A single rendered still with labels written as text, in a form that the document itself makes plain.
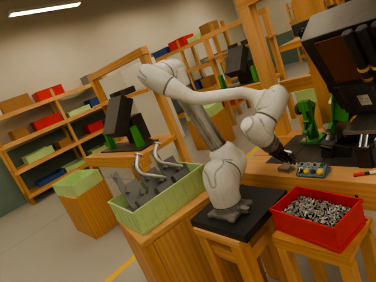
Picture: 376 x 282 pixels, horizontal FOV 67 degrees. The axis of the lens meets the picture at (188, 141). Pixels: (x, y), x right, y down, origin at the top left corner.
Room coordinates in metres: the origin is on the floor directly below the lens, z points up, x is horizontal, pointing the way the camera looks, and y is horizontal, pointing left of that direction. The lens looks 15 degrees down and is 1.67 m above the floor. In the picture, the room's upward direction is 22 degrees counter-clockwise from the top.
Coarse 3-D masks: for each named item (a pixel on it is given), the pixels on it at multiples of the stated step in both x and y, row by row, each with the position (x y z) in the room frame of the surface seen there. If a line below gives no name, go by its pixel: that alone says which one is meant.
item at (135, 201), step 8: (112, 176) 1.91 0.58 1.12; (120, 184) 1.89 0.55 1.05; (128, 184) 1.91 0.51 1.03; (136, 184) 1.93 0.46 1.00; (136, 192) 1.89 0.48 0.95; (152, 192) 1.87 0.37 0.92; (128, 200) 1.84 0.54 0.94; (136, 200) 1.86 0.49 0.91; (144, 200) 1.82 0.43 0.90; (136, 208) 1.82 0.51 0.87
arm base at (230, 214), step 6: (240, 204) 1.26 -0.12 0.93; (246, 204) 1.28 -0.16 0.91; (216, 210) 1.29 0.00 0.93; (222, 210) 1.26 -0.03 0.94; (228, 210) 1.24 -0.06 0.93; (234, 210) 1.24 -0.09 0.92; (240, 210) 1.24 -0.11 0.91; (246, 210) 1.21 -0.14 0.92; (210, 216) 1.32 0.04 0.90; (216, 216) 1.29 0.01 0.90; (222, 216) 1.26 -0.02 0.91; (228, 216) 1.23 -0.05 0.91; (234, 216) 1.22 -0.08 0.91
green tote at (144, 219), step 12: (192, 168) 2.02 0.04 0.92; (180, 180) 1.78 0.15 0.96; (192, 180) 1.83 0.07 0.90; (168, 192) 1.73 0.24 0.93; (180, 192) 1.77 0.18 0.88; (192, 192) 1.82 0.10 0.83; (120, 204) 1.95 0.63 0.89; (144, 204) 1.63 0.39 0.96; (156, 204) 1.66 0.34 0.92; (168, 204) 1.71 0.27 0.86; (180, 204) 1.75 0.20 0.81; (120, 216) 1.81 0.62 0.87; (132, 216) 1.60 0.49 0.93; (144, 216) 1.61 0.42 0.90; (156, 216) 1.65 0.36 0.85; (168, 216) 1.69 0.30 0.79; (132, 228) 1.69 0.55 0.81; (144, 228) 1.59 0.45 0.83
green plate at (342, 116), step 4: (332, 96) 1.35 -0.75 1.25; (332, 100) 1.36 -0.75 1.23; (332, 104) 1.36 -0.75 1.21; (336, 104) 1.36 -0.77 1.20; (332, 108) 1.36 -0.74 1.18; (336, 108) 1.36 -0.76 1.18; (340, 108) 1.35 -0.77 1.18; (332, 112) 1.37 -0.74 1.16; (336, 112) 1.36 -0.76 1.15; (340, 112) 1.35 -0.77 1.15; (344, 112) 1.33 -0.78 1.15; (348, 112) 1.32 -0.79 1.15; (332, 116) 1.37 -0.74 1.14; (336, 116) 1.37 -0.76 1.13; (340, 116) 1.35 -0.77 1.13; (344, 116) 1.34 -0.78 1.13; (348, 116) 1.32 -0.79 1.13; (352, 116) 1.37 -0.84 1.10; (332, 120) 1.38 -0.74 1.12; (336, 120) 1.41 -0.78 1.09; (340, 120) 1.36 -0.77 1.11; (344, 120) 1.34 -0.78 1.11; (348, 120) 1.33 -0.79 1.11
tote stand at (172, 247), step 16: (192, 208) 1.68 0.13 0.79; (160, 224) 1.63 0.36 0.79; (176, 224) 1.62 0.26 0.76; (128, 240) 1.89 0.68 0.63; (144, 240) 1.53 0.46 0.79; (160, 240) 1.56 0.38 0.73; (176, 240) 1.60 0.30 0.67; (192, 240) 1.64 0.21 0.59; (144, 256) 1.56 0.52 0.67; (160, 256) 1.54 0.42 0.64; (176, 256) 1.58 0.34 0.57; (192, 256) 1.62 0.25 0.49; (144, 272) 1.91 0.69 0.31; (160, 272) 1.52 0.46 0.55; (176, 272) 1.56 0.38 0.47; (192, 272) 1.60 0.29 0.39; (208, 272) 1.65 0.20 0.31; (240, 272) 1.75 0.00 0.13
